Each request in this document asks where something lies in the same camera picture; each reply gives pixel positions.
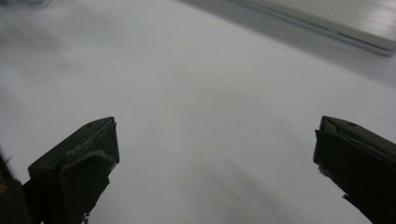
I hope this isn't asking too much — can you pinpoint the flat silver laptop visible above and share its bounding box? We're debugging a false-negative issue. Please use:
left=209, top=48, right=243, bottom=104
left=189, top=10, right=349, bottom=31
left=230, top=0, right=396, bottom=57

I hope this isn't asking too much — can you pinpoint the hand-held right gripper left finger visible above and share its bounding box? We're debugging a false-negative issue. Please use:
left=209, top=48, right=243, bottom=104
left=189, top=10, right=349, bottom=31
left=21, top=116, right=120, bottom=224

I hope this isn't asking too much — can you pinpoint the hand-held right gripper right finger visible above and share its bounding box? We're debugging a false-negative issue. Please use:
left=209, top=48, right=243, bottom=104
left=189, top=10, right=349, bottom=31
left=313, top=115, right=396, bottom=224

